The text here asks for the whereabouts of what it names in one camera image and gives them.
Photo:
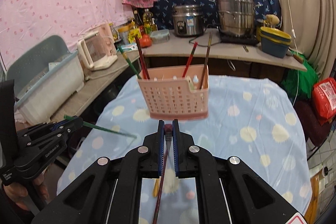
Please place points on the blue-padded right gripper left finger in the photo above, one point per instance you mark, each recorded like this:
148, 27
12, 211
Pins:
161, 145

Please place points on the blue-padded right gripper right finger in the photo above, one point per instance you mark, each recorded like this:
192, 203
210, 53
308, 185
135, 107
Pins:
175, 146

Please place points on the maroon chopstick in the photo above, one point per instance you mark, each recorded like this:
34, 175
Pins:
168, 133

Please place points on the dark red twisted chopstick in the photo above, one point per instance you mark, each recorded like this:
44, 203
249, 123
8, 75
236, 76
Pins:
141, 57

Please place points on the dark brown chopstick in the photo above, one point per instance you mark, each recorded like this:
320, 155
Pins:
206, 60

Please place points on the red chopstick dark end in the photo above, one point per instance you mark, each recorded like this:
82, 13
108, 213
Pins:
189, 60

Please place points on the green chopstick gold band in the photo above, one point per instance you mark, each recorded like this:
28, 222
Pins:
129, 62

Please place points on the pink white kitchen appliance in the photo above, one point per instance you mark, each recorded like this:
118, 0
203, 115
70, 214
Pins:
96, 48

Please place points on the left hand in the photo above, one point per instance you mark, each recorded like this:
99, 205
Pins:
16, 192

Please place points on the pink perforated utensil basket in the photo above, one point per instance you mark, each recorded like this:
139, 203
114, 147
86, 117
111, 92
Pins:
170, 96

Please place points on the blue planet-print tablecloth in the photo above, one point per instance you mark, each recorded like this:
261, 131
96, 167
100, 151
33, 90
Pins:
248, 118

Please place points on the white dish rack bin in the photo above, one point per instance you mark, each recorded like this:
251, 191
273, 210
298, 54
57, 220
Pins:
44, 78

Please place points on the red tomato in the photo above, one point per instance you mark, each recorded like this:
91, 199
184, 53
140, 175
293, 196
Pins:
145, 41

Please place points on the clear plastic food container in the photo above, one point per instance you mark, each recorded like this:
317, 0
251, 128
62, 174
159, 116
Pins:
160, 36

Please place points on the cooking oil bottle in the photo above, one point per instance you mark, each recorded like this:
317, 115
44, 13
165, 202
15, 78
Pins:
147, 21

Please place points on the steel rice cooker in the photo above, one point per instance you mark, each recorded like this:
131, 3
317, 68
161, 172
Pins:
188, 20

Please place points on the blue yellow stacked bowls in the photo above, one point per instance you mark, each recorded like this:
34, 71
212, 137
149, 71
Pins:
274, 42

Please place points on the green plastic bag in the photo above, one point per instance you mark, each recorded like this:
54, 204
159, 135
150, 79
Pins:
299, 84

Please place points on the large steel steamer pot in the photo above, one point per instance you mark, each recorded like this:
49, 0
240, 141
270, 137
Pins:
236, 17

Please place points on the red plastic bag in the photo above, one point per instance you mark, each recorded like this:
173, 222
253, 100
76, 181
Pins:
324, 100

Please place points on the beige curtain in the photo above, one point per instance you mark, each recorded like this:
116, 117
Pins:
313, 23

